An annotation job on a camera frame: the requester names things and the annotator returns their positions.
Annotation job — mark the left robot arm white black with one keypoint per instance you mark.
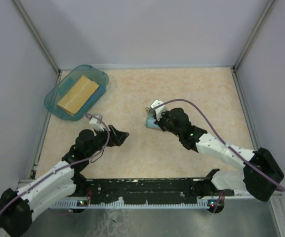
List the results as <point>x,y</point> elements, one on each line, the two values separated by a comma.
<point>19,208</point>

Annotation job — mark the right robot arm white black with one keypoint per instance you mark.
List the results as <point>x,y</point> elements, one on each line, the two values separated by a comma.
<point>256,171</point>

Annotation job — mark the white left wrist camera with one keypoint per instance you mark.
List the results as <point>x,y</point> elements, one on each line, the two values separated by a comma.
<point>95,122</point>

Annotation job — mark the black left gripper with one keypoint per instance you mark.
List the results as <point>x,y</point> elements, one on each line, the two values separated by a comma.
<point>123,135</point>

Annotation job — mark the grey glasses case green lining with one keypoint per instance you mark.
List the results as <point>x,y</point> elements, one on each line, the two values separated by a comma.
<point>150,123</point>

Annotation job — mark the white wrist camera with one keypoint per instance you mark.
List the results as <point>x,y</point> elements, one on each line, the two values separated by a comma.
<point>95,122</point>
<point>157,109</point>

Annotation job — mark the teal plastic bin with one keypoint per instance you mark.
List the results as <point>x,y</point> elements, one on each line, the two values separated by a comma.
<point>61,89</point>

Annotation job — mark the aluminium frame post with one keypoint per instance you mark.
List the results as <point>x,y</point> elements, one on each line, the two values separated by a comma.
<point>270,4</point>
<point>35,34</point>

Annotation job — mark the aluminium frame post right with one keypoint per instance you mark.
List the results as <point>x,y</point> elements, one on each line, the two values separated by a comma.
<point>270,4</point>

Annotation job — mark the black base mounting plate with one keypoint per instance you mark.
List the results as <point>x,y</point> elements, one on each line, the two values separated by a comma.
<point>150,191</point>

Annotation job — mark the shiny metal front panel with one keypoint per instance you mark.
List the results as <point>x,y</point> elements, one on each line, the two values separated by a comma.
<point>239,218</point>

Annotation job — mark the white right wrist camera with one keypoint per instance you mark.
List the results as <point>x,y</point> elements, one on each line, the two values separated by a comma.
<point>157,109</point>

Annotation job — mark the aluminium frame post left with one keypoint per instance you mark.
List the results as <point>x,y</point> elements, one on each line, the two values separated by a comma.
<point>35,34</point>

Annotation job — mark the aluminium front rail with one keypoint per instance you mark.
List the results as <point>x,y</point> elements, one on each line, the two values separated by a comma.
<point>260,193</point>

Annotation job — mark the black aviator sunglasses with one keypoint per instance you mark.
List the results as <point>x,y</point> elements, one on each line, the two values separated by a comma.
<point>148,110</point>

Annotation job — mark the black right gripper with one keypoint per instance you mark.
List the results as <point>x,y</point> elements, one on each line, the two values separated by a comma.
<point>159,122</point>

